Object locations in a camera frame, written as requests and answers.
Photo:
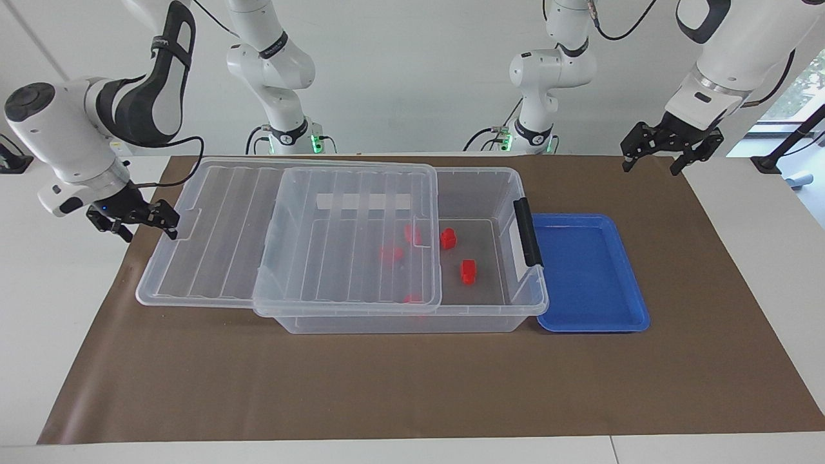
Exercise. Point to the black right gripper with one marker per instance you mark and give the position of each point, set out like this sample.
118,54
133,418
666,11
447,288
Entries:
126,203

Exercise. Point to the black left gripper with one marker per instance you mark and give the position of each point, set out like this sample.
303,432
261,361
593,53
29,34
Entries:
683,132

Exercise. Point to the clear ribbed box lid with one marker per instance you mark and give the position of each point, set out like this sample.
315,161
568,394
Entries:
213,245

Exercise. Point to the red block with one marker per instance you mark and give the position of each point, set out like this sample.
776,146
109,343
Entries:
412,235
391,253
448,239
468,272
412,298

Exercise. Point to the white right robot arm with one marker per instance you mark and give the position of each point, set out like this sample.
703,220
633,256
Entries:
58,129

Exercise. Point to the blue plastic tray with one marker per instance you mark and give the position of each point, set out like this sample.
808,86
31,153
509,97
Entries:
586,277

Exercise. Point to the clear plastic storage box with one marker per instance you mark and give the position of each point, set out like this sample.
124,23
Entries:
477,283

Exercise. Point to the black floor stand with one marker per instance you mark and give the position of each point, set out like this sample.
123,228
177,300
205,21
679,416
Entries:
767,162

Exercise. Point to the black table clamp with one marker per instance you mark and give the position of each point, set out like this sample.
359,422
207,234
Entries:
13,161

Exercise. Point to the light blue round object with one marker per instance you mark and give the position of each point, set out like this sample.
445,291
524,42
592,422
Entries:
799,180

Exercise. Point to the window with green trees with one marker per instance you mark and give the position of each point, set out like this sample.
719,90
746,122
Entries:
805,84

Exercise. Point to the brown paper table mat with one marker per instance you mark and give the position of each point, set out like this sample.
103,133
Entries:
387,386

